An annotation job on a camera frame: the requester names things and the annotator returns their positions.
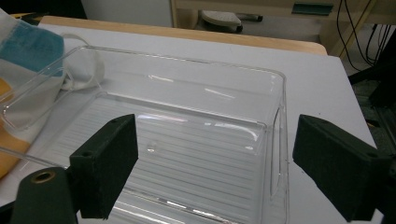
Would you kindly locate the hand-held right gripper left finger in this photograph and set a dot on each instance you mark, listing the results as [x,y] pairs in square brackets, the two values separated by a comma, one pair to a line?
[102,165]

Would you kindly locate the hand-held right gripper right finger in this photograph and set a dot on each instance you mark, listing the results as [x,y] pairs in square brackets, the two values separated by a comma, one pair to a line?
[337,166]

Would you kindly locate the clear plastic bin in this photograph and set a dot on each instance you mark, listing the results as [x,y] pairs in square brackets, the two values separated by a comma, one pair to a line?
[199,124]

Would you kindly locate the white teal orange cloth bag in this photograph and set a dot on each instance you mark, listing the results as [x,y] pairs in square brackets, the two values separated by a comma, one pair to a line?
[29,77]

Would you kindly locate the black stand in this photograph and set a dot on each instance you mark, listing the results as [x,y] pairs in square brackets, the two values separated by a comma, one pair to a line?
[378,71]

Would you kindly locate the grey foot pedal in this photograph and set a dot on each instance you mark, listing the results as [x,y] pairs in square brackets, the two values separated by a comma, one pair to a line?
[221,19]

